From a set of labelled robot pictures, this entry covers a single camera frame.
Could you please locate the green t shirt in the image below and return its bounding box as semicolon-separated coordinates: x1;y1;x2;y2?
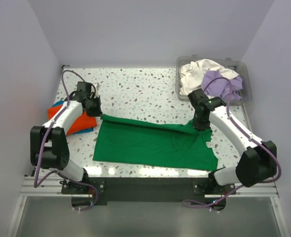
93;115;218;171

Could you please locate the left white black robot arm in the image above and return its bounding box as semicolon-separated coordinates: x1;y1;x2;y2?
30;81;103;187

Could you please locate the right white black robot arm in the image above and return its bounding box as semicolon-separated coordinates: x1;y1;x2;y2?
188;89;279;187

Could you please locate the folded orange t shirt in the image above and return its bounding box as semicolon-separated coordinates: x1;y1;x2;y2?
47;103;97;136

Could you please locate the folded blue t shirt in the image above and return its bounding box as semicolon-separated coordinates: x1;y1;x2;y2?
51;100;97;135

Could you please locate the white crumpled t shirt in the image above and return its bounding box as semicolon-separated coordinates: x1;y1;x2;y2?
180;59;240;96

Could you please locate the clear plastic bin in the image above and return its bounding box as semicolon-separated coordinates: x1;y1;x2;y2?
175;56;252;106

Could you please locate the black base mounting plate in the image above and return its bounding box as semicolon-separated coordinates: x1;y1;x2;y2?
60;177;236;207

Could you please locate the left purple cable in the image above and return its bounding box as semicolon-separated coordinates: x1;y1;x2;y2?
34;70;99;212

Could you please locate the aluminium frame rail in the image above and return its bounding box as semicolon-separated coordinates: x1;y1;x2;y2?
19;177;279;198

